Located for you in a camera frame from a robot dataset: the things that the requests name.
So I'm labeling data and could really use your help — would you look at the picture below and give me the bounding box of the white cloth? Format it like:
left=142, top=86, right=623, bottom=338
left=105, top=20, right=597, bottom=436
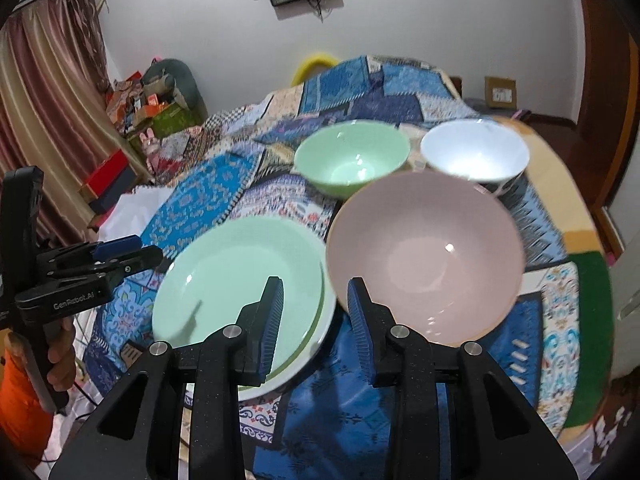
left=97, top=187, right=176, bottom=251

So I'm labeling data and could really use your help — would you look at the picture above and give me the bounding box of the striped pink curtain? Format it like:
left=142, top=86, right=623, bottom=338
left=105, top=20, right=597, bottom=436
left=0, top=0, right=146, bottom=251

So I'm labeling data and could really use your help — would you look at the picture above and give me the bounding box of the person's left hand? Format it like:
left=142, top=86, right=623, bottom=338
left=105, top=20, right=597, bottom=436
left=47, top=317, right=78, bottom=406

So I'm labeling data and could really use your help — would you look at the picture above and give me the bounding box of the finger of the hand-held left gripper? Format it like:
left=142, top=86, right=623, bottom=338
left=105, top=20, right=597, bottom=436
left=37, top=235, right=143, bottom=267
left=47, top=246, right=165, bottom=288

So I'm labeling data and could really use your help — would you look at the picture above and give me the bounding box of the patchwork blanket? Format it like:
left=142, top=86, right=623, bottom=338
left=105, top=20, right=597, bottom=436
left=75, top=54, right=613, bottom=480

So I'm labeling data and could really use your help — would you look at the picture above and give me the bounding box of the dark grey box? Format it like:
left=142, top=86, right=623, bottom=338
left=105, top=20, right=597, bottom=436
left=87, top=167, right=138, bottom=213

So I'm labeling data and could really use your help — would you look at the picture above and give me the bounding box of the light green bowl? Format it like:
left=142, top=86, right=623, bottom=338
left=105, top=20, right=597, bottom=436
left=293, top=121, right=412, bottom=198

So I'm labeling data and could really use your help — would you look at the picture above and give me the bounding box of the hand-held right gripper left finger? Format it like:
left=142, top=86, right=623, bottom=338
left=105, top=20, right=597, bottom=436
left=47, top=276, right=286, bottom=480

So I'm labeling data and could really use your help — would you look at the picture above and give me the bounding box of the cardboard box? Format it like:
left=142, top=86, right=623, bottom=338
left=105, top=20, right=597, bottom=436
left=484, top=76, right=517, bottom=108

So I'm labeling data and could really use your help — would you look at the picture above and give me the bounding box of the pink bunny toy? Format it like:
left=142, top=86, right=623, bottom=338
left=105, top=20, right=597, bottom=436
left=139, top=129, right=163, bottom=158

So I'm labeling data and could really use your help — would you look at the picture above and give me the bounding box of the white bowl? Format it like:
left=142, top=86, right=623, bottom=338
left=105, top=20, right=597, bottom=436
left=420, top=119, right=531, bottom=195

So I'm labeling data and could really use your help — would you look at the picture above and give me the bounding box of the pink bowl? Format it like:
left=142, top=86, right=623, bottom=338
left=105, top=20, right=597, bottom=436
left=325, top=170, right=526, bottom=348

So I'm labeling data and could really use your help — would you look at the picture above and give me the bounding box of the light green plate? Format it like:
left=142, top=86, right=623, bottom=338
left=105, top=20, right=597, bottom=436
left=151, top=216, right=325, bottom=376

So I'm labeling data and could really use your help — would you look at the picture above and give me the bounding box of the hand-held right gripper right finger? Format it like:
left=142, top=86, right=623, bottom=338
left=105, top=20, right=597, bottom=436
left=347, top=276, right=571, bottom=480

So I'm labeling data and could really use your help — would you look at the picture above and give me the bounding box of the green box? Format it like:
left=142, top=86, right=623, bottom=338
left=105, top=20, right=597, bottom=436
left=127, top=107, right=206, bottom=153

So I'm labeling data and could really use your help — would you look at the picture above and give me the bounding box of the brown wooden door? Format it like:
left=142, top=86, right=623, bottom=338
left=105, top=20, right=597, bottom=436
left=570, top=0, right=640, bottom=211

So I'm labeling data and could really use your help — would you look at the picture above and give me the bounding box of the yellow foam hoop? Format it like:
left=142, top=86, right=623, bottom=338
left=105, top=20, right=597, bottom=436
left=291, top=52, right=337, bottom=86

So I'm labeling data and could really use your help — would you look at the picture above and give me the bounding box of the pile of boxes and packets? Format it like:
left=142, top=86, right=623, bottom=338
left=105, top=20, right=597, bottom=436
left=105, top=72, right=181, bottom=128

